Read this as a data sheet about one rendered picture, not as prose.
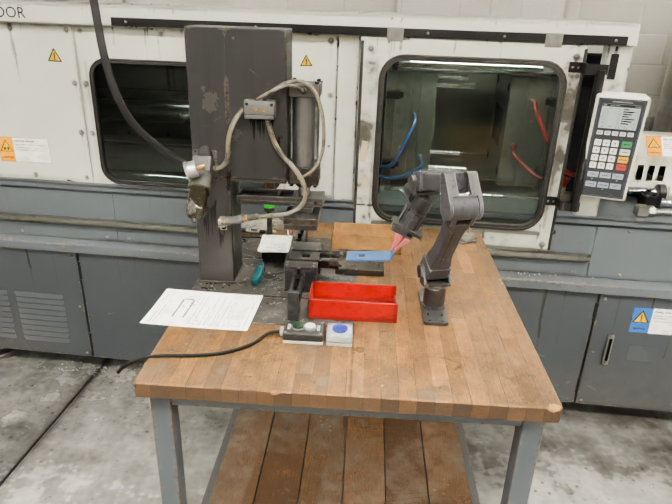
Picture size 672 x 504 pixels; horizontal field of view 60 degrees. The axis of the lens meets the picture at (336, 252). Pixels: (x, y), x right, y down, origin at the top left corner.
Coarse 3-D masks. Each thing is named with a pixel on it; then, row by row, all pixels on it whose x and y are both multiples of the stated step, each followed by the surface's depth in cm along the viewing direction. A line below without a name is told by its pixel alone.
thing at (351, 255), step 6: (348, 252) 185; (354, 252) 185; (360, 252) 185; (366, 252) 184; (372, 252) 184; (378, 252) 184; (384, 252) 184; (390, 252) 182; (348, 258) 181; (354, 258) 180; (360, 258) 180; (366, 258) 180; (372, 258) 180; (378, 258) 179; (384, 258) 179; (390, 258) 178
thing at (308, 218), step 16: (240, 192) 176; (256, 192) 180; (272, 192) 180; (288, 192) 179; (320, 192) 178; (288, 208) 176; (304, 208) 173; (320, 208) 178; (288, 224) 169; (304, 224) 169
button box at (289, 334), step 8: (288, 320) 156; (280, 328) 153; (288, 328) 152; (304, 328) 152; (320, 328) 152; (264, 336) 152; (288, 336) 150; (296, 336) 150; (304, 336) 150; (312, 336) 150; (320, 336) 150; (248, 344) 148; (312, 344) 151; (320, 344) 151; (216, 352) 144; (224, 352) 145; (136, 360) 143; (120, 368) 144
